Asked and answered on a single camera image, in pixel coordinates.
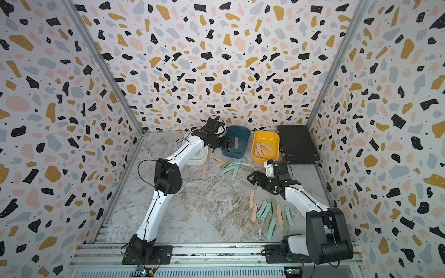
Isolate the olive knife top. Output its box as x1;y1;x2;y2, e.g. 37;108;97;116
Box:
216;159;234;169

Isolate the mint knife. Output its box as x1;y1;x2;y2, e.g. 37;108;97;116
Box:
256;200;268;218
260;201;272;221
231;166;239;181
285;207;295;227
220;166;235;176
235;161;250;167

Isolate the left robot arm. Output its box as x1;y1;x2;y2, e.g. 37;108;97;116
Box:
122;115;233;265

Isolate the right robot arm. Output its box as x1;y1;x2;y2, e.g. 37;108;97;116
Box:
247;160;354;267

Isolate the white storage box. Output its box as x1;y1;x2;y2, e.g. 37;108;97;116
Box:
186;145;209;166

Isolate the dark teal storage box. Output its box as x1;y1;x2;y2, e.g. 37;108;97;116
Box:
221;125;251;159

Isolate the yellow storage box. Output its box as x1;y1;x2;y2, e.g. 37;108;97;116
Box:
251;130;280;164

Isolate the pink knife top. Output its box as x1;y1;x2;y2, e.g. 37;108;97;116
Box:
209;155;224;163

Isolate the olive knife bottom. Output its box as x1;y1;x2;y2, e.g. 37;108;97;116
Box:
271;198;278;218

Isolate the pink knife beside olive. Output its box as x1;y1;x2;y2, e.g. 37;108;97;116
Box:
249;190;255;209

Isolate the mint knife lowest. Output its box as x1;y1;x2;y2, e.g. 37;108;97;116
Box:
267;218;277;241

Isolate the olive knife lowest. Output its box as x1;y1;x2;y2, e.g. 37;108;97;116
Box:
263;212;272;234

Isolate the black case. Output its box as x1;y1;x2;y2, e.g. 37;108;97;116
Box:
277;125;320;164

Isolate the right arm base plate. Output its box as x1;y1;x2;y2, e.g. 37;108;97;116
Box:
261;244;313;264

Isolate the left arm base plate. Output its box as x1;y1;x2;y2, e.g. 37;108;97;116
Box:
122;245;173;265

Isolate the aluminium front rail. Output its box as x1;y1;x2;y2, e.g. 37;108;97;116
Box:
67;243;368;278

